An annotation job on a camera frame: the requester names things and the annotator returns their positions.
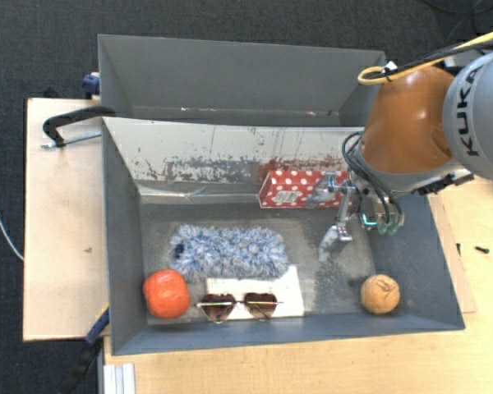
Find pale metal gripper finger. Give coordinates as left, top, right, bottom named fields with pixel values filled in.
left=317, top=222, right=353, bottom=263
left=306, top=172, right=339, bottom=209

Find red white-dotted box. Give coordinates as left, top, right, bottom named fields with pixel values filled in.
left=257, top=169, right=353, bottom=210

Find heart-shaped sunglasses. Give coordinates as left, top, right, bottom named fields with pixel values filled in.
left=196, top=291, right=285, bottom=325

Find blue and white fluffy cloth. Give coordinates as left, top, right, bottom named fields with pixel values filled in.
left=168, top=223, right=291, bottom=285

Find orange toy pumpkin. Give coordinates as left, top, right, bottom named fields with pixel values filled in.
left=141, top=268, right=191, bottom=320

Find grey metal bin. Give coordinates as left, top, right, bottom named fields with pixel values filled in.
left=97, top=34, right=467, bottom=357

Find white flat card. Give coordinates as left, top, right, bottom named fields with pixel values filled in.
left=205, top=264, right=306, bottom=320

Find tan ball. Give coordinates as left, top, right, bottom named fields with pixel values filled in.
left=359, top=273, right=402, bottom=316

